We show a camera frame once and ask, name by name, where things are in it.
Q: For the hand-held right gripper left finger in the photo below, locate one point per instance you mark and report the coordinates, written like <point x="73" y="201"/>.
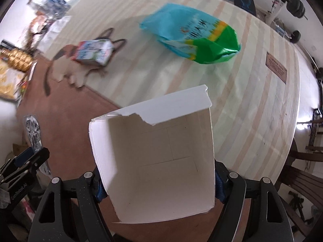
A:
<point x="99" y="191"/>

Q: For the yellow snack bag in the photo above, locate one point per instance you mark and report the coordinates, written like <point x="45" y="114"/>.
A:
<point x="6" y="83"/>

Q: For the white plastic bag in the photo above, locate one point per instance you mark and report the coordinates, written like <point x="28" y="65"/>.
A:
<point x="55" y="31"/>

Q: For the silver blister pack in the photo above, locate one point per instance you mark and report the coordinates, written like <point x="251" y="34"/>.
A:
<point x="32" y="131"/>

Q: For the barbell with black plates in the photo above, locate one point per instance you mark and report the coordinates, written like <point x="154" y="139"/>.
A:
<point x="296" y="5"/>

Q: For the black tripod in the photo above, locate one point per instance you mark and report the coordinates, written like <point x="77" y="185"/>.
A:
<point x="316" y="124"/>

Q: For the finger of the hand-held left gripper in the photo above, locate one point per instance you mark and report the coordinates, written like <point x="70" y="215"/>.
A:
<point x="37" y="160"/>
<point x="25" y="154"/>

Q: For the orange snack packet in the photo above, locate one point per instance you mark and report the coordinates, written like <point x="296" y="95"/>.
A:
<point x="39" y="23"/>

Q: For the small barbell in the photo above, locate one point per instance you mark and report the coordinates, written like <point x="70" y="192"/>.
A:
<point x="295" y="36"/>

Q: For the white weight bench rack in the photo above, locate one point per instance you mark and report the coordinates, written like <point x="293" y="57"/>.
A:
<point x="276" y="5"/>

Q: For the dark wooden chair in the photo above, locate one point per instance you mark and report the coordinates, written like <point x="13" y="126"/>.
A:
<point x="300" y="171"/>

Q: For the black bench pad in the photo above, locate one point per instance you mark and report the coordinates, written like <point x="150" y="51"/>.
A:
<point x="243" y="1"/>

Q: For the small milk carton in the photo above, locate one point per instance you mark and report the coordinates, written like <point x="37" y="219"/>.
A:
<point x="93" y="51"/>

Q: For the blue green snack bag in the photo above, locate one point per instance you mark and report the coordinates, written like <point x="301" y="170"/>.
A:
<point x="191" y="34"/>

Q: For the green white cardboard box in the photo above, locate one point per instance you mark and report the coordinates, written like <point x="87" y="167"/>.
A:
<point x="151" y="156"/>

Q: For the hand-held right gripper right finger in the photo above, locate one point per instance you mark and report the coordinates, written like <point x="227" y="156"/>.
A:
<point x="219" y="191"/>

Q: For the gold bottle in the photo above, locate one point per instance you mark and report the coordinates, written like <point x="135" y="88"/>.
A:
<point x="17" y="58"/>

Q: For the striped brown cat-print tablecloth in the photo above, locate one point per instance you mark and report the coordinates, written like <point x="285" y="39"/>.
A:
<point x="252" y="105"/>

